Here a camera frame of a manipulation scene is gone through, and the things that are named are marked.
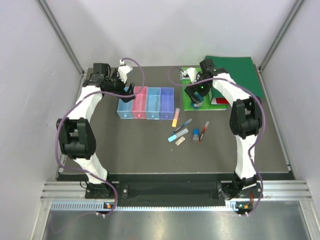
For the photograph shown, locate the beige eraser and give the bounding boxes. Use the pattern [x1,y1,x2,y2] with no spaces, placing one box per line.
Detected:
[175,136,186,146]

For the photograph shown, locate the light blue highlighter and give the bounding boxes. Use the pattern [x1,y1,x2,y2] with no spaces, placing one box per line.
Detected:
[168,128,189,143]

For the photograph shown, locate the blue slime jar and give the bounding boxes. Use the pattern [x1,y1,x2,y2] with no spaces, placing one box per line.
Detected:
[191,92,203,109]

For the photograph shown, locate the red folder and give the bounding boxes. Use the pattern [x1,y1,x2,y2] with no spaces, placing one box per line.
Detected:
[215,97,229,105]

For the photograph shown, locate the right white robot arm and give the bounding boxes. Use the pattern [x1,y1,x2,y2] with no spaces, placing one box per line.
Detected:
[181,58,263,200]

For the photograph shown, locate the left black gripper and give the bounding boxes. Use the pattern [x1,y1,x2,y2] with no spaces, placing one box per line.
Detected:
[104,69,135,103]

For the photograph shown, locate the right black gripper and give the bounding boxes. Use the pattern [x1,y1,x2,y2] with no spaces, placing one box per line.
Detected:
[184,73,212,105]

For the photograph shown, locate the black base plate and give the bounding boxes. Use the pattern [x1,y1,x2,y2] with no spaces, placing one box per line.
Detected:
[84,180,263,200]

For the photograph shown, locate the purple drawer box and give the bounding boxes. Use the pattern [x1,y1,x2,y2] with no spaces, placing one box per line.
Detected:
[159,87,175,120]

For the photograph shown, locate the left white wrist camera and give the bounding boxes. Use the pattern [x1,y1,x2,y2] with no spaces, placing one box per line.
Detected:
[117,59,133,84]

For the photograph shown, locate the aluminium front rail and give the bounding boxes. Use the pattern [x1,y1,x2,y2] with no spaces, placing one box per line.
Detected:
[41,180,312,201]

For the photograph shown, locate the red pen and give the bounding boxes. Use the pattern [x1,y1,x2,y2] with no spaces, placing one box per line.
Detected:
[198,121,210,144]

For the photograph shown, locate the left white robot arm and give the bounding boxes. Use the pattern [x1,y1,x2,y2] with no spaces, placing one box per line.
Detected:
[56,60,135,199]

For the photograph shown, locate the grey slotted cable duct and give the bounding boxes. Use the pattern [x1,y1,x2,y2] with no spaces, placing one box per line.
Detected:
[50,201,239,212]

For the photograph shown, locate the dark blue pen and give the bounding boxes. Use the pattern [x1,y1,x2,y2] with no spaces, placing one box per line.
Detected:
[172,118,192,135]

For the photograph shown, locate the grey blue glue stick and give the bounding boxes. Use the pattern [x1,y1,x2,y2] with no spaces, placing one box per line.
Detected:
[192,128,200,143]

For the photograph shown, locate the orange highlighter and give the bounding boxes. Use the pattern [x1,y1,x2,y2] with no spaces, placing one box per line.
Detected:
[171,108,180,128]

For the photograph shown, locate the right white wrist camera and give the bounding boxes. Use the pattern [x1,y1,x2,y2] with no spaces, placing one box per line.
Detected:
[181,67,198,84]

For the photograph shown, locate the pink drawer box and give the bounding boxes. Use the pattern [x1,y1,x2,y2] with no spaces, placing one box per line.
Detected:
[131,86,148,119]

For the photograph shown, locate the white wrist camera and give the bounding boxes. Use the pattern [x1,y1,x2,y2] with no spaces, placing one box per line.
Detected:
[117,59,133,84]
[181,67,198,84]

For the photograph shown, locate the light green folder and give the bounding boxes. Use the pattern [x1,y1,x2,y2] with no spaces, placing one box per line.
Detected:
[180,67,228,112]

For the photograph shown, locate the dark green binder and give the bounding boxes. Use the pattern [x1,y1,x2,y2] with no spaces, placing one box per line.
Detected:
[205,55,265,99]

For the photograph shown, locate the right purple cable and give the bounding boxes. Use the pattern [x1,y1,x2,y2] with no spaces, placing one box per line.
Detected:
[167,66,265,217]

